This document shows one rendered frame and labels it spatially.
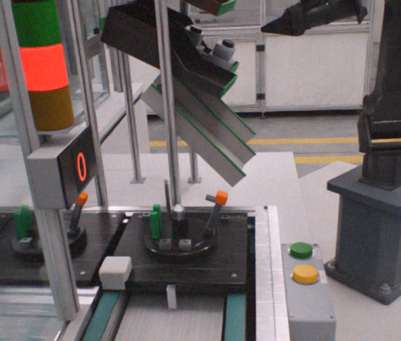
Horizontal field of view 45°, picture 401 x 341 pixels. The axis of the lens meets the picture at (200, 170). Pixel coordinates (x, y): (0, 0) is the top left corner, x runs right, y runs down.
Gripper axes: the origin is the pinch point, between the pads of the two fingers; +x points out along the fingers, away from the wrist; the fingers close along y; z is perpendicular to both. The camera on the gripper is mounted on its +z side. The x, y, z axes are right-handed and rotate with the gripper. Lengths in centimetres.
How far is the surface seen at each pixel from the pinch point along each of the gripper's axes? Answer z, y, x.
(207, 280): -33, 52, 12
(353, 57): -68, -369, -6
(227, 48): -2.1, 1.7, 12.3
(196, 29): 4.1, 1.7, 18.6
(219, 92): -8.6, 21.2, 11.3
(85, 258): -27, 50, 35
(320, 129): -119, -324, 34
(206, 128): -18.2, 8.3, 20.8
